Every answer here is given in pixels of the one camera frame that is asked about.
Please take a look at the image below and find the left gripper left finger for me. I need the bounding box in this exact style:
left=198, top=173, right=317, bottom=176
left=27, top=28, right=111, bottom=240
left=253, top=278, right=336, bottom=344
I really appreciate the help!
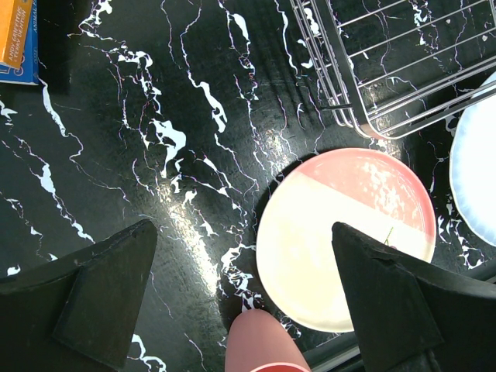
left=1, top=219, right=157, bottom=371

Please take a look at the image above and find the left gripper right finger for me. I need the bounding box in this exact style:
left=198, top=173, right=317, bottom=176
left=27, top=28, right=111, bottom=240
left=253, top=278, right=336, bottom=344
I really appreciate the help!
left=332, top=222, right=495, bottom=371

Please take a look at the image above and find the white scalloped plate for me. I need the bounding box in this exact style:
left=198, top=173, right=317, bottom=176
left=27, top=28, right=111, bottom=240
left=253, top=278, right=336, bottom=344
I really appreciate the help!
left=449, top=74, right=495, bottom=246

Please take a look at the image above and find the pink beige plate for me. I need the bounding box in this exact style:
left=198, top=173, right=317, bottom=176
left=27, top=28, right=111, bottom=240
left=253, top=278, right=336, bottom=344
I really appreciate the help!
left=256, top=148, right=437, bottom=332

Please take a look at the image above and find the pink plastic cup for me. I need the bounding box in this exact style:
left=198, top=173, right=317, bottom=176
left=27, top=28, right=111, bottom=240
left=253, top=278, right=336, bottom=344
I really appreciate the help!
left=224, top=309, right=311, bottom=372

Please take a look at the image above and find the orange book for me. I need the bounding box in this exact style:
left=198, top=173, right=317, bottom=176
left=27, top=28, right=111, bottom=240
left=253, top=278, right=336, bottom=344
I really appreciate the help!
left=1, top=0, right=39, bottom=85

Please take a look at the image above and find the wire dish rack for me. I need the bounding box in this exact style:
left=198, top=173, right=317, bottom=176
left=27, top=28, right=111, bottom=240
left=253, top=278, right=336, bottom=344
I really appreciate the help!
left=291, top=0, right=495, bottom=140

